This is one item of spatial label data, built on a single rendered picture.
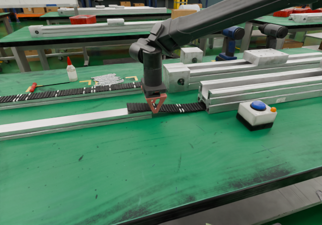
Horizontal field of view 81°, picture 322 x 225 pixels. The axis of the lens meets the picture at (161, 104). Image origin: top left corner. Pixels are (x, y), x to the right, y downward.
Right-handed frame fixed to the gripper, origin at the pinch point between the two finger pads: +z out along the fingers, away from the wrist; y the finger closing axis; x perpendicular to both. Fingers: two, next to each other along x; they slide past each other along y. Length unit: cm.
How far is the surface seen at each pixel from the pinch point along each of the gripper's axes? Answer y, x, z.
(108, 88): 18.2, 15.0, -0.3
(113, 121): -2.2, 13.8, 2.0
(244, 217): -17, -40, 59
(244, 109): -12.1, -26.9, -2.4
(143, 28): 154, -23, 0
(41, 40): 139, 71, 4
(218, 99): -5.0, -21.5, -2.9
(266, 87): -4.9, -40.2, -5.1
